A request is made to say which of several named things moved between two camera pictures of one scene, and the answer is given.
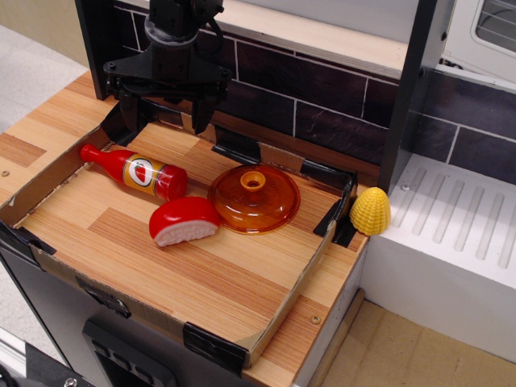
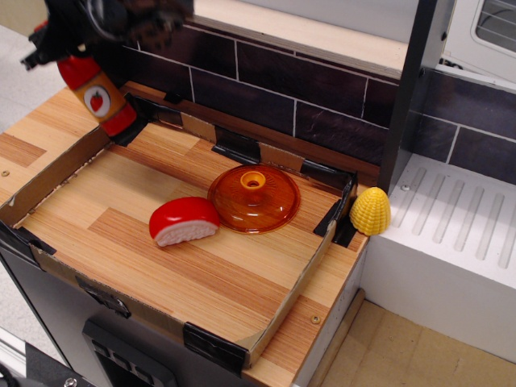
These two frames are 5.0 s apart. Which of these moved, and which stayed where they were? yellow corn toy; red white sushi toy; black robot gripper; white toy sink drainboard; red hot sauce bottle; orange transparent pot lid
Moved: black robot gripper; red hot sauce bottle
Stayed: orange transparent pot lid; red white sushi toy; white toy sink drainboard; yellow corn toy
